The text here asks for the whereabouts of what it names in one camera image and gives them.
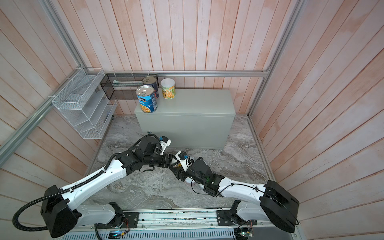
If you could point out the black wire mesh basket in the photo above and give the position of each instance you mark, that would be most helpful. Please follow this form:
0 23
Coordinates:
122 87

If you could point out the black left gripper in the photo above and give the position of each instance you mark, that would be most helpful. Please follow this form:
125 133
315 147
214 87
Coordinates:
165 161

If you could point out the grey metal cabinet box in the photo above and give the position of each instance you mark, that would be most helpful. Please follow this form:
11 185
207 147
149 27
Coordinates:
194 119

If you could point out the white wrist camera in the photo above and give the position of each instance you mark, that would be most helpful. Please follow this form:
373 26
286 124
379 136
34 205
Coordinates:
164 142
183 159

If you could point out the blue soup can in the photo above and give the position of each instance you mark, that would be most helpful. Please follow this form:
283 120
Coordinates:
147 98

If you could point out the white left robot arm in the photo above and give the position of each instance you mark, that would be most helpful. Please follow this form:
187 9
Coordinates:
60 207

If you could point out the dark blue tomato can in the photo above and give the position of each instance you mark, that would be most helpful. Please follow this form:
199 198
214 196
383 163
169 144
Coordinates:
153 82

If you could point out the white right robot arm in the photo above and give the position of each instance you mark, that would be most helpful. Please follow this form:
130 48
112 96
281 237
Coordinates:
279 206

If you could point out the aluminium wall rail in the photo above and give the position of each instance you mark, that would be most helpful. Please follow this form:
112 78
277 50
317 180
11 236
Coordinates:
220 73

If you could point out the white wire mesh shelf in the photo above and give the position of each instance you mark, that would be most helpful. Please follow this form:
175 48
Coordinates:
84 104

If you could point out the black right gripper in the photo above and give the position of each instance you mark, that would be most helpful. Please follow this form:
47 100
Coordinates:
182 173

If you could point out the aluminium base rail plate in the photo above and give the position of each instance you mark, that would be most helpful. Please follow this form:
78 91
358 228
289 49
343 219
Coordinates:
184 224

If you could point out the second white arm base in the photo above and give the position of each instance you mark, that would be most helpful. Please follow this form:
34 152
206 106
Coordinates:
107 216

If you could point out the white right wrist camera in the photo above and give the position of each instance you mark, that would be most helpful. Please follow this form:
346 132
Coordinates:
183 159

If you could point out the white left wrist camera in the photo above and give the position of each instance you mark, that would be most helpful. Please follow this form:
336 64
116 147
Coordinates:
164 142

